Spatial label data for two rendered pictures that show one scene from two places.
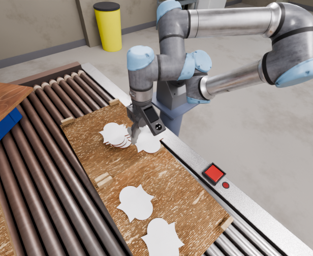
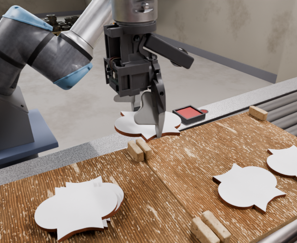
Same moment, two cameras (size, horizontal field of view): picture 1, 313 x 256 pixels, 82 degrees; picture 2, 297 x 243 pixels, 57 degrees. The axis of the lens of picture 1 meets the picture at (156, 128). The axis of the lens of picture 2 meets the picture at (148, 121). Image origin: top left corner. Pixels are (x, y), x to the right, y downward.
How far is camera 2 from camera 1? 0.69 m
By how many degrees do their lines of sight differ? 60
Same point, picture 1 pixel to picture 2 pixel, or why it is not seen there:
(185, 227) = (270, 143)
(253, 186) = not seen: hidden behind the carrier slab
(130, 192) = (230, 190)
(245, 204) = (227, 105)
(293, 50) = not seen: outside the picture
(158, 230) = (286, 164)
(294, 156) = (109, 128)
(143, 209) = (258, 176)
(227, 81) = (108, 9)
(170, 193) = (224, 148)
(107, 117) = not seen: outside the picture
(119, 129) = (70, 195)
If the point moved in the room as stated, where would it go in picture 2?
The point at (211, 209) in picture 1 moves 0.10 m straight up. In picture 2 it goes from (240, 121) to (246, 90)
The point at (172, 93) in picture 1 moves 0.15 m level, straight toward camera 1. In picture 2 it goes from (20, 106) to (66, 114)
